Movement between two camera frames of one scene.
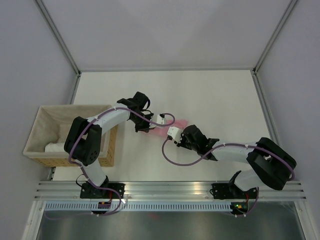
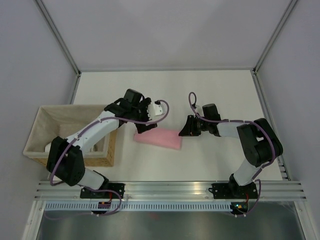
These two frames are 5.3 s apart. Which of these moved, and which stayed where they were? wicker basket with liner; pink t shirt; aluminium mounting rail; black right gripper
Moved: pink t shirt; black right gripper
Stayed: aluminium mounting rail; wicker basket with liner
